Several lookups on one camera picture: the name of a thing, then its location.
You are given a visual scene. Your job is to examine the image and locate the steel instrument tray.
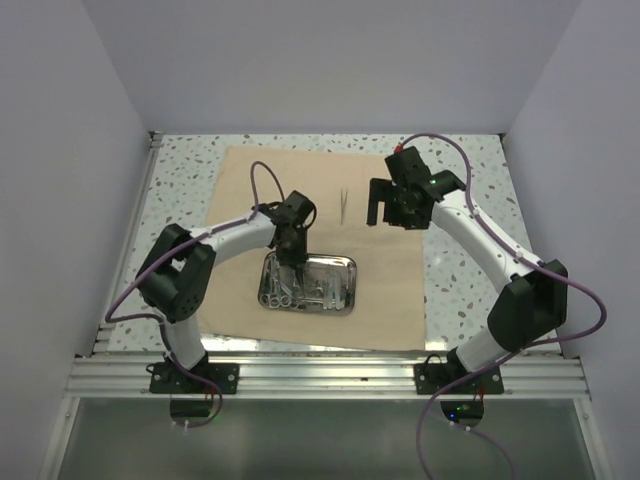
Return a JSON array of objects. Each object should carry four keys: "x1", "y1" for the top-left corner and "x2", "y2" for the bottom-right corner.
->
[{"x1": 257, "y1": 253, "x2": 357, "y2": 316}]

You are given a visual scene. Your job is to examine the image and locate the beige cloth wrap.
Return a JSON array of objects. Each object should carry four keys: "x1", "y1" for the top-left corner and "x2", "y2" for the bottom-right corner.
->
[{"x1": 197, "y1": 146, "x2": 426, "y2": 351}]

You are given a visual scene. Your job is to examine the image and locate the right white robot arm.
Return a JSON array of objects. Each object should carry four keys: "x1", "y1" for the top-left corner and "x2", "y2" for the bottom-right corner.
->
[{"x1": 367, "y1": 147, "x2": 568, "y2": 393}]

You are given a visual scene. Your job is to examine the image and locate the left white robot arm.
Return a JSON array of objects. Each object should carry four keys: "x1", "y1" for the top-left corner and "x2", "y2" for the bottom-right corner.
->
[{"x1": 135, "y1": 191, "x2": 317, "y2": 394}]

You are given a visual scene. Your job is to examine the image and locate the steel surgical scissors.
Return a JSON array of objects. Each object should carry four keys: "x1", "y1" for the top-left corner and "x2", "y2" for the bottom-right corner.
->
[{"x1": 259, "y1": 259, "x2": 290, "y2": 309}]

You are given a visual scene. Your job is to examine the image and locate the steel forceps with rings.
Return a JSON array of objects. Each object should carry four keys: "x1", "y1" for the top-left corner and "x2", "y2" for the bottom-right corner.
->
[{"x1": 271, "y1": 266, "x2": 301, "y2": 309}]

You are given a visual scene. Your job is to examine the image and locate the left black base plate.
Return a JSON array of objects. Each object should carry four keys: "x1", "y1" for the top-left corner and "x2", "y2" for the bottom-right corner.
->
[{"x1": 145, "y1": 358, "x2": 240, "y2": 395}]

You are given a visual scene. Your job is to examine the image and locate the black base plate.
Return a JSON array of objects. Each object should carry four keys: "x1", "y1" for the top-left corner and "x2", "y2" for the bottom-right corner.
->
[
  {"x1": 145, "y1": 358, "x2": 240, "y2": 395},
  {"x1": 413, "y1": 354, "x2": 505, "y2": 395}
]

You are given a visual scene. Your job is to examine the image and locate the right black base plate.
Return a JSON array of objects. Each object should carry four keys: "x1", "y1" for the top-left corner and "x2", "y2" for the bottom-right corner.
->
[{"x1": 413, "y1": 354, "x2": 505, "y2": 395}]

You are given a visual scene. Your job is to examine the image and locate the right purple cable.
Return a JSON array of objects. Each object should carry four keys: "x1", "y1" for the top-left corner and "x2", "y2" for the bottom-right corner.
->
[{"x1": 392, "y1": 132, "x2": 609, "y2": 480}]

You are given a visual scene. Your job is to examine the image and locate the purple cable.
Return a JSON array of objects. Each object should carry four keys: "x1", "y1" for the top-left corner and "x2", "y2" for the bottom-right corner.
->
[
  {"x1": 104, "y1": 160, "x2": 284, "y2": 430},
  {"x1": 392, "y1": 132, "x2": 609, "y2": 480}
]

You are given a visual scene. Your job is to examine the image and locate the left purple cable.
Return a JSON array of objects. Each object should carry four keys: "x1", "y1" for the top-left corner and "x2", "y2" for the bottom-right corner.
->
[{"x1": 104, "y1": 160, "x2": 284, "y2": 430}]

